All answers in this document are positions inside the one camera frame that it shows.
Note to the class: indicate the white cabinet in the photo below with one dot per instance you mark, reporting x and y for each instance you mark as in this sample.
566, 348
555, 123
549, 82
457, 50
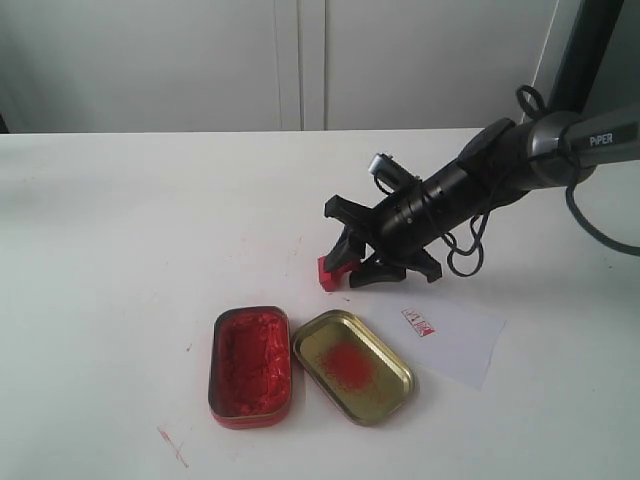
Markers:
134, 66

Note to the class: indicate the dark vertical post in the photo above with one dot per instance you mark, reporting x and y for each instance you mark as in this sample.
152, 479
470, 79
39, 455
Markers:
590, 36

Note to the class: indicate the red stamp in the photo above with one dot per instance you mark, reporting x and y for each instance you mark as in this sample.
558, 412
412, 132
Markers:
331, 281

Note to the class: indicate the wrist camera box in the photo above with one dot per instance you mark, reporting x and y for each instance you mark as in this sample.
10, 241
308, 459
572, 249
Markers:
388, 175

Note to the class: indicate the red ink tin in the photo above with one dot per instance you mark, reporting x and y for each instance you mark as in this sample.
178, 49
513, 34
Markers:
250, 382

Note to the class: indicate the white paper sheet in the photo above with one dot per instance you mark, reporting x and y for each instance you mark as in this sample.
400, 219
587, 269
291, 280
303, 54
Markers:
448, 337

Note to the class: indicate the gold tin lid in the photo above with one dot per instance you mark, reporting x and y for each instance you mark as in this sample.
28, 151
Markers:
359, 373

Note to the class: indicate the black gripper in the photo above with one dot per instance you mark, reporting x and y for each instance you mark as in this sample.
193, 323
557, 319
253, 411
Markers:
388, 240

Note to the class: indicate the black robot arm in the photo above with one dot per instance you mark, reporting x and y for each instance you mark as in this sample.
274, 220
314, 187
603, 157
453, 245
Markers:
498, 167

